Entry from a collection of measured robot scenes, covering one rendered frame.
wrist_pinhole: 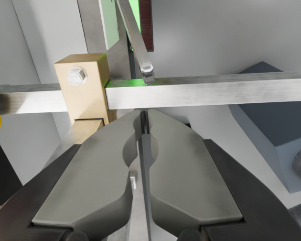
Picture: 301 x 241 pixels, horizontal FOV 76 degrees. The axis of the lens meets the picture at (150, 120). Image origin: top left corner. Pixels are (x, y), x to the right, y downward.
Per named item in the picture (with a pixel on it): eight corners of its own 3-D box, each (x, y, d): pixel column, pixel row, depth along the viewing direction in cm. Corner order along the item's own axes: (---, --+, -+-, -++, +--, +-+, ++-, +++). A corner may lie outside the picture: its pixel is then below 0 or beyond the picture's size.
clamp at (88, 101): (111, 51, 25) (102, 60, 21) (123, 136, 32) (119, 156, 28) (65, 54, 26) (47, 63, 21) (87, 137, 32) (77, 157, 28)
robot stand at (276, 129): (262, 60, 105) (369, 112, 53) (272, 97, 116) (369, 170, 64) (218, 82, 112) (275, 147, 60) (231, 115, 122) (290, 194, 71)
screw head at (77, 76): (84, 65, 21) (81, 68, 20) (89, 83, 22) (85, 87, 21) (66, 66, 21) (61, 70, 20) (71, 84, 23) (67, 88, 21)
